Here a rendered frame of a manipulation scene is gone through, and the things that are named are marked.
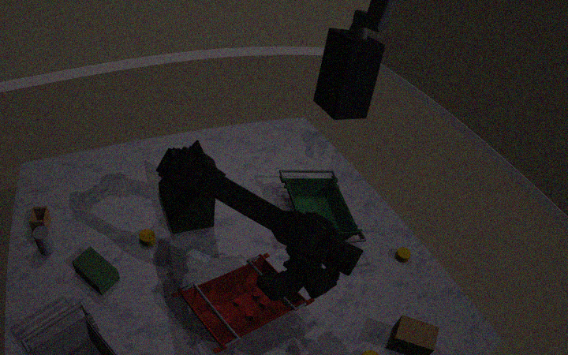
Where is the red plastic tray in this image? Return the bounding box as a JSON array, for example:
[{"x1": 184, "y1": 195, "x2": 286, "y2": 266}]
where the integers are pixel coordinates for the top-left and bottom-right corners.
[{"x1": 171, "y1": 253, "x2": 315, "y2": 353}]

